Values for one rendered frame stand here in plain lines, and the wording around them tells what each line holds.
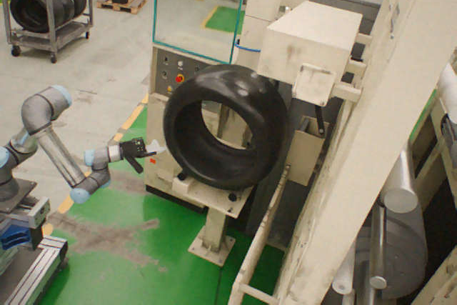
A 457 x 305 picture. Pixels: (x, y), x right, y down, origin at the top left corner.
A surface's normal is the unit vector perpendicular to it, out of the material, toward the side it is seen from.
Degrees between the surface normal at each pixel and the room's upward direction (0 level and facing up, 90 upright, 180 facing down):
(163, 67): 90
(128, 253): 0
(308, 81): 72
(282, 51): 90
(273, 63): 90
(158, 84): 90
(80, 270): 0
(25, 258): 0
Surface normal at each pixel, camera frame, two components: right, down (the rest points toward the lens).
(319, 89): -0.30, 0.16
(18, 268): 0.17, -0.83
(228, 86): -0.08, -0.30
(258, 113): 0.28, -0.02
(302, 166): -0.37, 0.44
